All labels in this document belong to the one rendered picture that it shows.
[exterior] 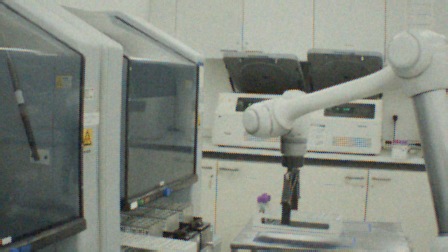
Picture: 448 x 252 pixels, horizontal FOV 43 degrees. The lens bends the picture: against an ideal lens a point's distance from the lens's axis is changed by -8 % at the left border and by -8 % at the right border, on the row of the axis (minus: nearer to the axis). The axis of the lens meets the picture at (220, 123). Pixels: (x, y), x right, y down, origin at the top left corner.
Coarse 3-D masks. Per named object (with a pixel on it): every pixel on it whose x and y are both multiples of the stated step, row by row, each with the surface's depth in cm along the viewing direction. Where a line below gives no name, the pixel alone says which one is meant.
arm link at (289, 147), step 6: (282, 138) 200; (282, 144) 200; (288, 144) 198; (294, 144) 197; (300, 144) 198; (306, 144) 200; (282, 150) 200; (288, 150) 198; (294, 150) 197; (300, 150) 198; (306, 150) 202; (288, 156) 199; (294, 156) 199; (300, 156) 200
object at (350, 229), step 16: (352, 224) 226; (368, 224) 226; (384, 224) 226; (400, 224) 225; (240, 240) 201; (256, 240) 202; (272, 240) 202; (288, 240) 202; (304, 240) 202; (320, 240) 202; (336, 240) 202; (352, 240) 202; (368, 240) 201; (384, 240) 201; (400, 240) 201
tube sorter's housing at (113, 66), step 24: (48, 0) 173; (72, 24) 162; (144, 24) 234; (120, 48) 168; (120, 72) 168; (120, 96) 169; (120, 120) 170; (120, 144) 240; (120, 168) 240; (120, 192) 241; (192, 192) 232; (120, 240) 173; (216, 240) 234
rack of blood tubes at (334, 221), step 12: (264, 216) 201; (276, 216) 200; (300, 216) 198; (312, 216) 198; (324, 216) 199; (336, 216) 199; (252, 228) 203; (264, 228) 201; (288, 228) 198; (300, 228) 197; (312, 228) 205; (324, 228) 204; (336, 228) 193
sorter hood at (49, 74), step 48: (0, 0) 151; (0, 48) 113; (48, 48) 133; (0, 96) 113; (48, 96) 131; (0, 144) 114; (48, 144) 132; (0, 192) 115; (48, 192) 133; (0, 240) 115; (48, 240) 131
